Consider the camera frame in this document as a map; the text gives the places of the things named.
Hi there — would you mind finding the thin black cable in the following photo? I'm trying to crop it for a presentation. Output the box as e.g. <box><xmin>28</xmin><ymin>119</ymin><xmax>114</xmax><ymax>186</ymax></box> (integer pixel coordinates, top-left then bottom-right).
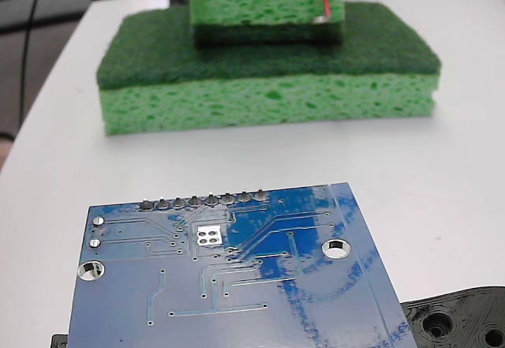
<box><xmin>18</xmin><ymin>0</ymin><xmax>54</xmax><ymax>128</ymax></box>

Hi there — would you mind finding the large green sponge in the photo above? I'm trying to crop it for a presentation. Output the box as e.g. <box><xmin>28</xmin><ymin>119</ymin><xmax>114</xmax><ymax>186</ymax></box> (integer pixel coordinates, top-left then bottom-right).
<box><xmin>96</xmin><ymin>1</ymin><xmax>442</xmax><ymax>137</ymax></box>

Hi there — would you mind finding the small green sponge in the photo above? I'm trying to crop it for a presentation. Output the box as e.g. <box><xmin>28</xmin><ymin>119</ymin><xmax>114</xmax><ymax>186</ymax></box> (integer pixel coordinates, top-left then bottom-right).
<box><xmin>188</xmin><ymin>0</ymin><xmax>346</xmax><ymax>47</ymax></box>

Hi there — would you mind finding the blue circuit board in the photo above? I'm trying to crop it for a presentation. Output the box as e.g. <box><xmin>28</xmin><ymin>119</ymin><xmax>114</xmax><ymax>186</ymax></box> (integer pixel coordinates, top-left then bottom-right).
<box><xmin>66</xmin><ymin>181</ymin><xmax>419</xmax><ymax>348</ymax></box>

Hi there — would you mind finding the black plastic bracket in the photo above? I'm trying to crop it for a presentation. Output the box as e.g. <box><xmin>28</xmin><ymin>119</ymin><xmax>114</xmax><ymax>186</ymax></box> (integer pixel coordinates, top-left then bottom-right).
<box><xmin>50</xmin><ymin>284</ymin><xmax>505</xmax><ymax>348</ymax></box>

